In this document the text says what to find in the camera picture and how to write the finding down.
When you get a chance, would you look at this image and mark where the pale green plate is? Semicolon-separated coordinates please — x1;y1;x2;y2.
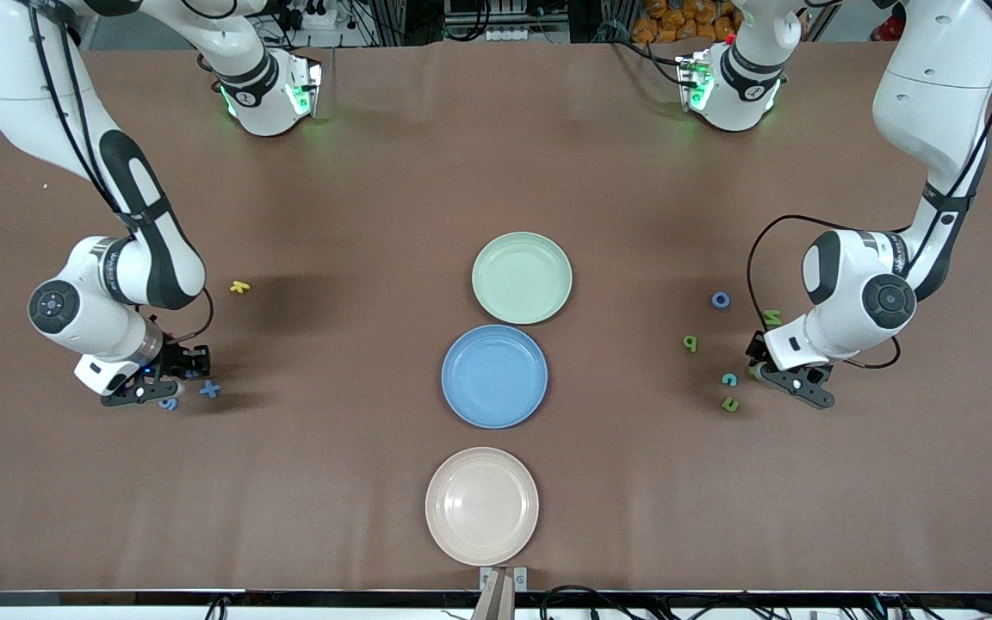
471;232;574;326

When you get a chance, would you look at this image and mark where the blue plate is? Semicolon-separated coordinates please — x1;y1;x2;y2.
441;324;549;430

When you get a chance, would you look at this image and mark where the base connector box green light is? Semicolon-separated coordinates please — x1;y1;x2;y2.
286;57;324;118
676;52;715;111

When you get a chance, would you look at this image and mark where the beige plate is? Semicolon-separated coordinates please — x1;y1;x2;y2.
425;446;541;567

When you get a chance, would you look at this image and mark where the orange snack bag pile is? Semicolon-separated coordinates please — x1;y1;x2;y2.
631;0;742;44

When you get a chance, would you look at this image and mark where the white power strip with plugs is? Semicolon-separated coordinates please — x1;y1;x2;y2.
285;0;338;31

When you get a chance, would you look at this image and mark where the long white power strip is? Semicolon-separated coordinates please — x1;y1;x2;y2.
486;24;570;44

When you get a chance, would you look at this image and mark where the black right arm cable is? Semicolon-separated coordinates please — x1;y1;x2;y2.
27;0;215;345

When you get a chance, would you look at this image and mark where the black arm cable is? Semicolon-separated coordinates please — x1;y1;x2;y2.
27;0;215;345
747;0;992;371

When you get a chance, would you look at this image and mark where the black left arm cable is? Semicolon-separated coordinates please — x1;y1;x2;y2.
747;0;992;371

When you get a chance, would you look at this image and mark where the metal mounting bracket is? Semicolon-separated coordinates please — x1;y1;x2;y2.
479;566;529;595

